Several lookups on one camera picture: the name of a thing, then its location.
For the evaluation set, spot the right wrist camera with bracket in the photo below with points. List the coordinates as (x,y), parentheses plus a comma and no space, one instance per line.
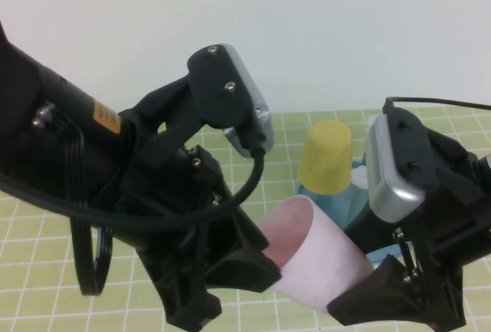
(387,178)

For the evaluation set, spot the pink plastic cup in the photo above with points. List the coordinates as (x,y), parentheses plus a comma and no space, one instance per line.
(326,255)

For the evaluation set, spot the yellow plastic cup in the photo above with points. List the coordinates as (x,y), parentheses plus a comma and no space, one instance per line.
(326,155)

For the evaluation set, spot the blue cup stand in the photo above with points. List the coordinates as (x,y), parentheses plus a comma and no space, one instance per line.
(337,209)

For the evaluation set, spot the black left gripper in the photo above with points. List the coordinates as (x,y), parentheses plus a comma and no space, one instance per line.
(172,194)

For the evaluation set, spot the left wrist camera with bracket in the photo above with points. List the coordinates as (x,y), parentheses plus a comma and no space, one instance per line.
(218,90)

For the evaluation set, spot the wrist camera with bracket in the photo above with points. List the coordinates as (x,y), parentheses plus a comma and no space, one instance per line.
(387,178)
(218,90)

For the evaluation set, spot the green checkered tablecloth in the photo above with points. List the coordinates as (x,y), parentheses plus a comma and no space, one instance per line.
(38,309)

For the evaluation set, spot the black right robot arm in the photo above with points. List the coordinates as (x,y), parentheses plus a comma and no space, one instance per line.
(486,182)

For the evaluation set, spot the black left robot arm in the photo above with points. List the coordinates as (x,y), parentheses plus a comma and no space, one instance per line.
(23,98)

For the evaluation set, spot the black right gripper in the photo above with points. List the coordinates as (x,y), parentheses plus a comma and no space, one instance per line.
(449,224)

